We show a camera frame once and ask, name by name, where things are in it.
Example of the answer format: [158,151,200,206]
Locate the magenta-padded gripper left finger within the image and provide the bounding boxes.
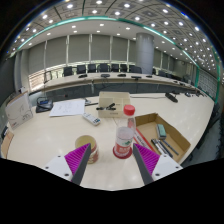
[42,142,93,186]

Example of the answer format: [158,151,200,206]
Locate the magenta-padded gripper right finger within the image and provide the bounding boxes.
[132,142,184,186]

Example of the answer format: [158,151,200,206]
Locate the clear red-capped water bottle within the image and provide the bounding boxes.
[113,104,137,158]

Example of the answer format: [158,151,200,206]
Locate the dark marker pen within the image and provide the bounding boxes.
[161,139,180,157]
[150,138,168,156]

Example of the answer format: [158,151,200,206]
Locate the red and yellow mug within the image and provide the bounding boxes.
[74,134,100,165]

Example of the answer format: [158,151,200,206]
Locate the teal eraser block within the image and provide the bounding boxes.
[156,123,167,140]

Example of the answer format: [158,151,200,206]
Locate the open cardboard box red side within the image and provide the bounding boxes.
[133,112,192,164]

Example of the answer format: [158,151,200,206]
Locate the white remote control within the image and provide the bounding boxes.
[82,112,102,127]

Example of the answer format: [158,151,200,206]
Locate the white paper sheets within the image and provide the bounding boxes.
[49,99,86,118]

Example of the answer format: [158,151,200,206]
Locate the black desk device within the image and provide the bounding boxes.
[35,95,54,114]

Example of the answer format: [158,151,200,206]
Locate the black table microphone unit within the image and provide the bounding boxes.
[164,92,179,104]

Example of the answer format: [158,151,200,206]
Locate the flat brown cardboard sheet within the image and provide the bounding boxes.
[0,129,15,159]

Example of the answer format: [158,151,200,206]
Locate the beige cardboard box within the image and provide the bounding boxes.
[97,91,131,119]

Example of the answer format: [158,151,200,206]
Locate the white cardboard box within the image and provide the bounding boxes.
[4,91,34,130]

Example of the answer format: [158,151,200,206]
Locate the long curved conference desk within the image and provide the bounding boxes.
[39,72,208,101]

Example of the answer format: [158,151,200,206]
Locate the row of black office chairs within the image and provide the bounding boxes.
[62,63,188,82]

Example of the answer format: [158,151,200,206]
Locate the round ceiling lights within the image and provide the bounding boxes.
[13,0,221,68]

